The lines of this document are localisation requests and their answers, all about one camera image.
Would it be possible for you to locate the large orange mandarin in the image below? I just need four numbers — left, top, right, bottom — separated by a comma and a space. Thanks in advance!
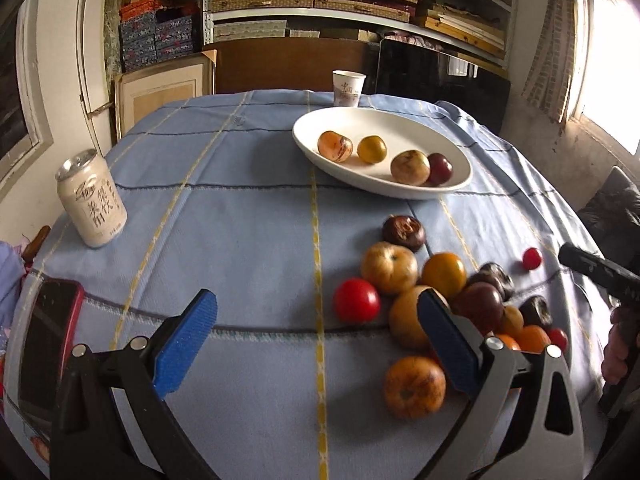
515, 325, 551, 353

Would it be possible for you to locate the orange round fruit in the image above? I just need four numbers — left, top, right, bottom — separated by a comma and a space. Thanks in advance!
420, 252, 468, 300

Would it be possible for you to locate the small red tomato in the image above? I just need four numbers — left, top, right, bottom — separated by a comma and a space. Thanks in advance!
522, 247, 542, 271

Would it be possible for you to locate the large dark red apple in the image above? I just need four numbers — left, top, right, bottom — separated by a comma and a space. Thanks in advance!
427, 153, 454, 186

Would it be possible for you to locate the tan yellow apple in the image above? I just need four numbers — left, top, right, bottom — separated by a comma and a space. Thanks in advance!
390, 150, 431, 186

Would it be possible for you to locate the small yellow fruit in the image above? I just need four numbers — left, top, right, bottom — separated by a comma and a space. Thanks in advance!
357, 136, 387, 165

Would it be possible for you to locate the orange striped fruit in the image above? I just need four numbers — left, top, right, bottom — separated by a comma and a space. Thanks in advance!
317, 130, 354, 164

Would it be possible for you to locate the person's right hand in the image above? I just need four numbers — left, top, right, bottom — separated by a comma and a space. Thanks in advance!
601, 307, 632, 385

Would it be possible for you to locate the dark purple plum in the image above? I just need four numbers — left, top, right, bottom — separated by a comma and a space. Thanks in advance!
454, 282, 503, 335

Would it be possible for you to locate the dark mangosteen near gripper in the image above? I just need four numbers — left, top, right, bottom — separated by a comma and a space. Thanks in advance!
475, 262, 515, 302

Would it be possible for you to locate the red cased smartphone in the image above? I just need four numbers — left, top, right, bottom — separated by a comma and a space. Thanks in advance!
18, 278, 85, 434

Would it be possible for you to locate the light blue checked tablecloth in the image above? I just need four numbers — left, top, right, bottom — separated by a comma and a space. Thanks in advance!
4, 90, 610, 479

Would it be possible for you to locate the white beverage can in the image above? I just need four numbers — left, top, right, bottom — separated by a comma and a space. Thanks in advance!
55, 148, 128, 248

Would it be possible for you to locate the white oval plate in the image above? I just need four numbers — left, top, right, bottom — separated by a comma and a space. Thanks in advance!
293, 107, 472, 200

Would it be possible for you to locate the framed picture leaning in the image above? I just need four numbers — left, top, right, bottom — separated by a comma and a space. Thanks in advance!
114, 50, 217, 140

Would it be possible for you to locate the white paper cup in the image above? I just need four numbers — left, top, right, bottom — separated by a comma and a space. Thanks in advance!
332, 70, 367, 107

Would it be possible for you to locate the brown wooden headboard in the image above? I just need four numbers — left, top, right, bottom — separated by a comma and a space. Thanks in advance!
203, 37, 378, 93

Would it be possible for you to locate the shelf with stacked boxes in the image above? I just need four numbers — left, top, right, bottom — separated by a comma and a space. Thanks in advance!
114, 0, 516, 74

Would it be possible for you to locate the window with metal frame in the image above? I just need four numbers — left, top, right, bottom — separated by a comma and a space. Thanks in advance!
1, 0, 53, 195

